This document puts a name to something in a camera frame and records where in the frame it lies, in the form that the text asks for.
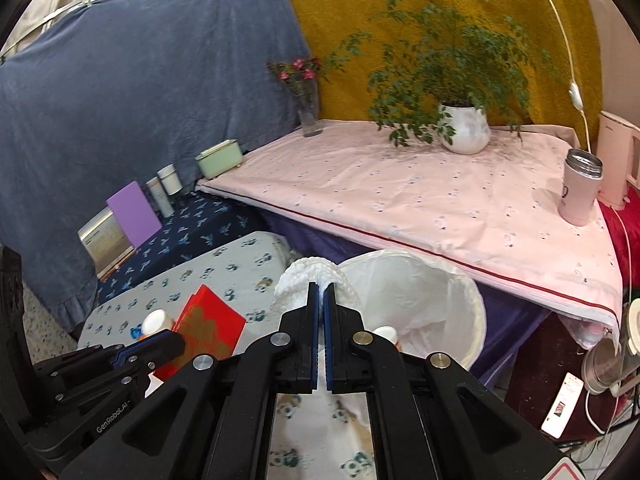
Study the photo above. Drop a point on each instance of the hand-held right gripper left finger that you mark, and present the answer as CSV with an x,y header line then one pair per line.
x,y
314,340

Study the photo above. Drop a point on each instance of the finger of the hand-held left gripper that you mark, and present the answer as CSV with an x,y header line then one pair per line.
x,y
150,349

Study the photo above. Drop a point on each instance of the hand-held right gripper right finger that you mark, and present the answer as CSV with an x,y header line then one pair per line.
x,y
328,340

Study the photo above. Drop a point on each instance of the white knitted cloth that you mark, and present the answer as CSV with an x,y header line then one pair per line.
x,y
300,272

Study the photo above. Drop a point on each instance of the white bin with plastic bag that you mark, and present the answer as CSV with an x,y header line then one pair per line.
x,y
415,290

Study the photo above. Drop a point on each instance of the red paper packet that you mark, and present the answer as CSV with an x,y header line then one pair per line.
x,y
210,325

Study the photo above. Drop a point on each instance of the panda printed cloth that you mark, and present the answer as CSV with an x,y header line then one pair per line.
x,y
230,270

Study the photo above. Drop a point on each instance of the navy printed cloth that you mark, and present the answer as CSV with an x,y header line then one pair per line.
x,y
190,240

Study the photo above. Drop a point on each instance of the purple board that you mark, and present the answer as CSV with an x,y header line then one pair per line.
x,y
132,215

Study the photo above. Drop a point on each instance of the white canister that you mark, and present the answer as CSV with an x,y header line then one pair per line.
x,y
170,180
160,197

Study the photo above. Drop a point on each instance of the pink printed tablecloth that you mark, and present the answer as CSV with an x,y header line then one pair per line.
x,y
400,200

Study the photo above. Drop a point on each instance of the purple cloth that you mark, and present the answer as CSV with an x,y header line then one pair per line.
x,y
505,320

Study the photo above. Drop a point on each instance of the pale green box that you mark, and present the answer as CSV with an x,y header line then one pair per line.
x,y
217,160

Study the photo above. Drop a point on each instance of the dark red cabinet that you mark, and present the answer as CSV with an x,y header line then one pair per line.
x,y
540,355

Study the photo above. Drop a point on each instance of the glass vase with pink flowers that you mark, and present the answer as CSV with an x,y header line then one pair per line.
x,y
310,120

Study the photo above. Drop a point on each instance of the blue hanging blanket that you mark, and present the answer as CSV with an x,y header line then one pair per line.
x,y
125,110

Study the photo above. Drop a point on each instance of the smartphone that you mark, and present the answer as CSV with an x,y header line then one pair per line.
x,y
562,405

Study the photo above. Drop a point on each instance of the green plant in white pot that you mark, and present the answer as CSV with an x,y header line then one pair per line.
x,y
465,127

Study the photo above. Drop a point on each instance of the white blender appliance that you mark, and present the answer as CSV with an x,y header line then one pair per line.
x,y
600,365

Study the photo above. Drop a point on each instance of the pink thermos cup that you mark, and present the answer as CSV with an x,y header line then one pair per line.
x,y
580,190

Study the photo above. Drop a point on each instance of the red cloth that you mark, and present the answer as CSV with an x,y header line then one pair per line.
x,y
620,245

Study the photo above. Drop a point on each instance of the yellow hanging blanket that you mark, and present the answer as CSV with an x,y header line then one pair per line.
x,y
350,0

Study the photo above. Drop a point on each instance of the pink electric kettle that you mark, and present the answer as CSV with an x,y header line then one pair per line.
x,y
620,160

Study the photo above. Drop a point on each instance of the metal rod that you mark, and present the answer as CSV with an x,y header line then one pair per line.
x,y
75,6

